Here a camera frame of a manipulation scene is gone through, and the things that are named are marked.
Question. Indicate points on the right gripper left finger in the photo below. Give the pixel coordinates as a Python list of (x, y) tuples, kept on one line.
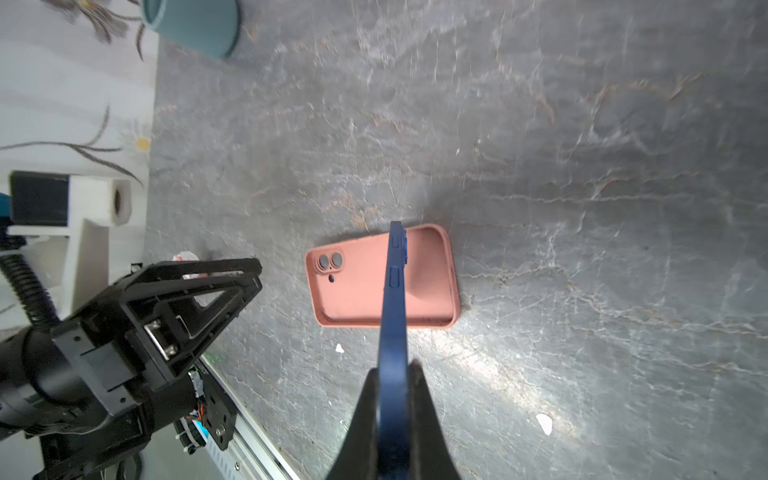
[(357, 458)]

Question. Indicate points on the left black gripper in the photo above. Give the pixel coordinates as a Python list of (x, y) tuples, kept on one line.
[(135, 343)]

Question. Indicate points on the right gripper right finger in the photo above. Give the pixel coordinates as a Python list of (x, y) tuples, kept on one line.
[(429, 455)]

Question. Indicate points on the black phone blue edge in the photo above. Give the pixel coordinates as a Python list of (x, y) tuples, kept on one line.
[(393, 417)]

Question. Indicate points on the pink phone case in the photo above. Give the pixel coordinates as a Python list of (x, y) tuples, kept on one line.
[(346, 280)]

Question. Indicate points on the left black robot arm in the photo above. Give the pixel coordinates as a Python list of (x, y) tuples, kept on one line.
[(42, 396)]

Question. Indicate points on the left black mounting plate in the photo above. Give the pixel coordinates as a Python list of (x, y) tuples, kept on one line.
[(212, 421)]

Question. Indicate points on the teal ceramic cup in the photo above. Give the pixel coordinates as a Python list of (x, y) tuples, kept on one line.
[(207, 26)]

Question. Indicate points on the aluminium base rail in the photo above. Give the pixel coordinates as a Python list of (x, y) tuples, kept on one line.
[(250, 454)]

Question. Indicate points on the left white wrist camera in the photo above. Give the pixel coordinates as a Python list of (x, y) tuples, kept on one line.
[(55, 239)]

